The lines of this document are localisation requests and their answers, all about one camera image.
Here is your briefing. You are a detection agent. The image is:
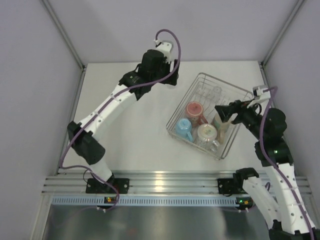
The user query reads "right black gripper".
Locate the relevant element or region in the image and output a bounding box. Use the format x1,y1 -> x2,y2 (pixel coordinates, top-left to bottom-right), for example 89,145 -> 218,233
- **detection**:
215,97 -> 266,140

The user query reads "clear glass cup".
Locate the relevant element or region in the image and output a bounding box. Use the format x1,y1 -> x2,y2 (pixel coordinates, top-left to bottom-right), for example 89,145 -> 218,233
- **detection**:
211,85 -> 222,103

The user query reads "cream coral pattern mug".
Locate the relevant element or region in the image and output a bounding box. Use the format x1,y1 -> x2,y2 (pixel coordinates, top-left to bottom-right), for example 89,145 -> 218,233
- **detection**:
211,113 -> 231,145

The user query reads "orange interior white mug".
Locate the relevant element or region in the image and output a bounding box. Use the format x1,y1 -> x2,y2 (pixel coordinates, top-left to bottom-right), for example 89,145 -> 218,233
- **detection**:
194,123 -> 220,153

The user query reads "pink patterned mug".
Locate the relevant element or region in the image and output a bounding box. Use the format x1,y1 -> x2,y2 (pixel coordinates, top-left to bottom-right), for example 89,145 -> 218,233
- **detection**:
185,101 -> 208,127

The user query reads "light blue mug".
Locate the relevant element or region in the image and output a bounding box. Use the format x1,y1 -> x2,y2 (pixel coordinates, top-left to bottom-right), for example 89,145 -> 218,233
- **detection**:
175,118 -> 194,143

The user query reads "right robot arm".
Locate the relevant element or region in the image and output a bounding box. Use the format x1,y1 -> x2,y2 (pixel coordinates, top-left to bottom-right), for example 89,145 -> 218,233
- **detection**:
215,100 -> 320,240

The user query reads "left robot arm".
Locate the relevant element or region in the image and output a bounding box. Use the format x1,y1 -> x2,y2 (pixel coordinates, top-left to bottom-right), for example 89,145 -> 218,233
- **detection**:
67,43 -> 180,193

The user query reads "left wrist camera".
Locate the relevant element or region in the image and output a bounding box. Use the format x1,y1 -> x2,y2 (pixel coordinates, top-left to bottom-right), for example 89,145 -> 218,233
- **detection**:
154,39 -> 174,62

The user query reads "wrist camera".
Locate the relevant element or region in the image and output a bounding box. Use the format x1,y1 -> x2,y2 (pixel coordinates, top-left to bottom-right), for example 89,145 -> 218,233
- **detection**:
252,85 -> 271,101
154,39 -> 174,62

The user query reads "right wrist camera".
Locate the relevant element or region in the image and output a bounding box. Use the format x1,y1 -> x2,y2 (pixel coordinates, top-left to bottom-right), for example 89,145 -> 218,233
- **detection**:
252,85 -> 271,101

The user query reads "wire dish rack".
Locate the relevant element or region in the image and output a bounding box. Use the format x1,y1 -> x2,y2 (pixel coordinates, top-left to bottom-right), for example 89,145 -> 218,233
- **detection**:
166,72 -> 253,160

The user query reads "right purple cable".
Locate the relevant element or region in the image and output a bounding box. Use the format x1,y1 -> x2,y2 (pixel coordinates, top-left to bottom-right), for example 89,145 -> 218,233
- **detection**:
258,86 -> 316,240

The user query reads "purple cable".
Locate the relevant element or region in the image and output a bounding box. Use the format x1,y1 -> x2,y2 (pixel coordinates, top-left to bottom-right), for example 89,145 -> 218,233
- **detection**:
59,29 -> 182,208
258,86 -> 316,240

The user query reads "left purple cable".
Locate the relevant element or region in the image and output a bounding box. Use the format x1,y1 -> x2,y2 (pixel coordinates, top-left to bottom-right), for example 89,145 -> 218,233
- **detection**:
59,29 -> 182,208

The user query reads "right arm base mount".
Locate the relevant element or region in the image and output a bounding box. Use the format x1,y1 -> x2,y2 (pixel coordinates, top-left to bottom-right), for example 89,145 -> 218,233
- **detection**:
217,178 -> 239,197

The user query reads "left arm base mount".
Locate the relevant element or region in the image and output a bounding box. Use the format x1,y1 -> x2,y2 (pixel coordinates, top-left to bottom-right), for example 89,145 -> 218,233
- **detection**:
85,177 -> 130,194

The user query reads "aluminium mounting rail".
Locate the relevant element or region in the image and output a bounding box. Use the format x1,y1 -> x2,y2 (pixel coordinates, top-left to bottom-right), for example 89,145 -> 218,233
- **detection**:
42,170 -> 312,195

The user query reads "perforated cable duct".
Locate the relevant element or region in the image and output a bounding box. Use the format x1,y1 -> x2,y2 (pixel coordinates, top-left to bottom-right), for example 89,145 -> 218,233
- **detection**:
51,195 -> 239,207

